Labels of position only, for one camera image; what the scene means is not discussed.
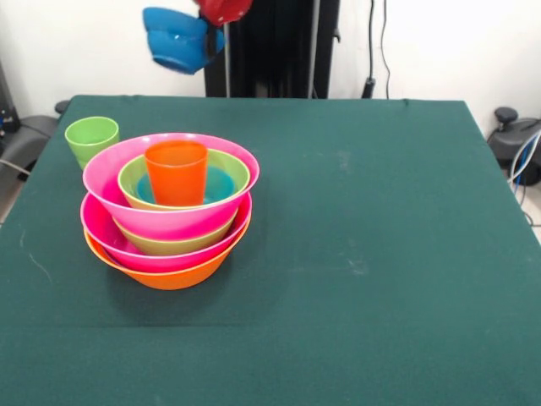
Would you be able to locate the dark green tablecloth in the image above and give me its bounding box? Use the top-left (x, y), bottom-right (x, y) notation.
top-left (0, 95), bottom-right (541, 406)

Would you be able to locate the orange plastic bowl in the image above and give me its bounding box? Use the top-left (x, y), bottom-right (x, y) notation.
top-left (83, 215), bottom-right (253, 291)

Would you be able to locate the red plastic cup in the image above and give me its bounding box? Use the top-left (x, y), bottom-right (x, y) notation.
top-left (144, 140), bottom-right (210, 207)

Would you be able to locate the green plastic bowl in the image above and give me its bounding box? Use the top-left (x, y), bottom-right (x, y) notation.
top-left (112, 209), bottom-right (238, 256)
top-left (117, 148), bottom-right (251, 212)

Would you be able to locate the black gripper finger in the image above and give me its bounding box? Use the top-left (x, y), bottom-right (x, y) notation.
top-left (204, 25), bottom-right (218, 59)

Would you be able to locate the black hanging cable with plug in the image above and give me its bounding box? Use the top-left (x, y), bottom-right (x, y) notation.
top-left (363, 0), bottom-right (379, 99)

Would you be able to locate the black office chair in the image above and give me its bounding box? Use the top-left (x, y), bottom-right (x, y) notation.
top-left (487, 107), bottom-right (541, 187)
top-left (0, 100), bottom-right (68, 173)

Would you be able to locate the white blue cable bundle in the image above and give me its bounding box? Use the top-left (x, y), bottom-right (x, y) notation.
top-left (508, 129), bottom-right (541, 228)

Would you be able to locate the dark blue plastic bowl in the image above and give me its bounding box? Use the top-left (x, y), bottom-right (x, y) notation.
top-left (141, 6), bottom-right (227, 76)

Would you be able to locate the green plastic cup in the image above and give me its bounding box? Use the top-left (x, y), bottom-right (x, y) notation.
top-left (64, 116), bottom-right (121, 170)

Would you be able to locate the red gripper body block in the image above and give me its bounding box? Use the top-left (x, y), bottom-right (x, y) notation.
top-left (193, 0), bottom-right (254, 29)

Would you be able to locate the light blue plastic bowl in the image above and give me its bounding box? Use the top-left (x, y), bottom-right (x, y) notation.
top-left (135, 165), bottom-right (236, 206)

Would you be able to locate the pink plastic bowl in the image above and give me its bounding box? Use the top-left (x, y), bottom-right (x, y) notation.
top-left (81, 132), bottom-right (261, 241)
top-left (79, 192), bottom-right (254, 274)

